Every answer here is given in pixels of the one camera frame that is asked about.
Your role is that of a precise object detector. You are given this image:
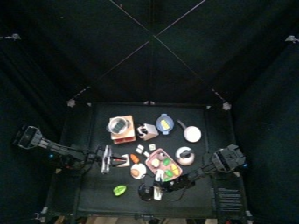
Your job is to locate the silver toy pot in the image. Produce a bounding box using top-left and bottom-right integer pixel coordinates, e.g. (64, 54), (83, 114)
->
(106, 116), (133, 136)

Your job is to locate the white plate with egg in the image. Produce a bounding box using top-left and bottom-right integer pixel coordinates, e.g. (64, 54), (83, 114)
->
(130, 163), (149, 179)

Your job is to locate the pink toy tray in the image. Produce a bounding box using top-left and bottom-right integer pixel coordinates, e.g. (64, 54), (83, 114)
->
(145, 148), (185, 183)

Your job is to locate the green toy leaf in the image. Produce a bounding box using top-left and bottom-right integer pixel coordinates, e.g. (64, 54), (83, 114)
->
(113, 185), (127, 197)

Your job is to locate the wooden toy stove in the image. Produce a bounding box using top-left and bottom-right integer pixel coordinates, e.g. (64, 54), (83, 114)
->
(109, 115), (137, 144)

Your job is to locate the yellow toy butter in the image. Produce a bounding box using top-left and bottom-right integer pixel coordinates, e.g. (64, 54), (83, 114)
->
(161, 119), (173, 131)

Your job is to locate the white toy frying pan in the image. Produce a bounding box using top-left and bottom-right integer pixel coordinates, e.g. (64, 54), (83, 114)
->
(177, 119), (203, 144)

